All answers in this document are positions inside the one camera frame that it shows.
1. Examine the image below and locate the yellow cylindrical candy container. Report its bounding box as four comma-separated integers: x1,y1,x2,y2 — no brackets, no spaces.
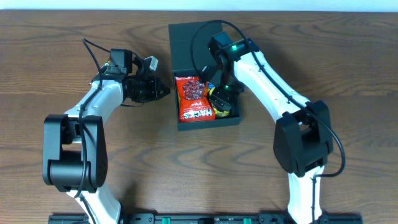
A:
208,87,229,119

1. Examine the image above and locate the red Hacks candy bag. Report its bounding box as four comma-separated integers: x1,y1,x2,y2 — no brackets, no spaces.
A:
175,77,215,123

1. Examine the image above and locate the dark green box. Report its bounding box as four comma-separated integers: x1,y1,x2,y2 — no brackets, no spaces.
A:
169,22,242,131

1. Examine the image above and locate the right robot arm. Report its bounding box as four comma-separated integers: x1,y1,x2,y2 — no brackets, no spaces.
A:
208,32,333,223

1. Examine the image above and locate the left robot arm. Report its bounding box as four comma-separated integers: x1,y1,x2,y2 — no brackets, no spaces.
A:
42,49,170,223

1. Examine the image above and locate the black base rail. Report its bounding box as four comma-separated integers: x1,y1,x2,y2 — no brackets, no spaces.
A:
48,212,364,224

